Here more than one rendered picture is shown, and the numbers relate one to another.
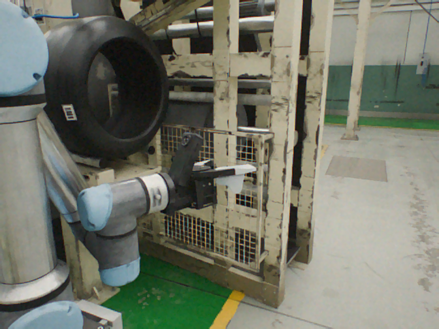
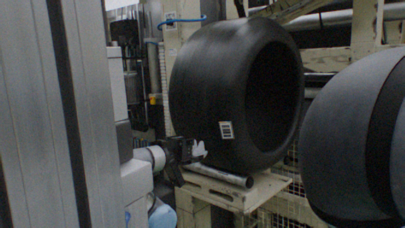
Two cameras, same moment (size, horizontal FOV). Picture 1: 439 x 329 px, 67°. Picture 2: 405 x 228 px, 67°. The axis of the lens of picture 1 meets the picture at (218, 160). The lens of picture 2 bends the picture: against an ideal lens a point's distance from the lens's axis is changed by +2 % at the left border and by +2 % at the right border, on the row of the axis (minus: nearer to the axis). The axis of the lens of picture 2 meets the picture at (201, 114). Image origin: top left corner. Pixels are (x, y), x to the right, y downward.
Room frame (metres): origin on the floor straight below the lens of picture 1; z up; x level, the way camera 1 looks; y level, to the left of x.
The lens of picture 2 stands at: (0.30, 0.46, 1.37)
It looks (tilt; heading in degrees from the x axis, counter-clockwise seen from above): 11 degrees down; 10
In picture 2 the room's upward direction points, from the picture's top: 3 degrees counter-clockwise
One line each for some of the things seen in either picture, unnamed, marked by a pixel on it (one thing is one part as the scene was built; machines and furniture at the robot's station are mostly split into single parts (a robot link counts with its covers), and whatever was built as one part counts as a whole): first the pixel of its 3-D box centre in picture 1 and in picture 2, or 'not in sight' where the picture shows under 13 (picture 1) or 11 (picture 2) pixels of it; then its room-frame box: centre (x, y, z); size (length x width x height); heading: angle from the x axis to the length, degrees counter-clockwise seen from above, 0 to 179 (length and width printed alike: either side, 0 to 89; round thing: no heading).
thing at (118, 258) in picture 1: (114, 249); not in sight; (0.57, 0.20, 0.94); 0.11 x 0.08 x 0.11; 40
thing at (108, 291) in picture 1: (87, 292); not in sight; (1.67, 0.77, 0.02); 0.27 x 0.27 x 0.04; 57
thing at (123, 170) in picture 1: (106, 172); (235, 183); (1.54, 0.55, 0.80); 0.37 x 0.36 x 0.02; 147
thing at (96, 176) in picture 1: (80, 171); (214, 186); (1.42, 0.62, 0.83); 0.36 x 0.09 x 0.06; 57
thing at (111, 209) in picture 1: (113, 205); not in sight; (0.56, 0.19, 1.04); 0.11 x 0.08 x 0.09; 130
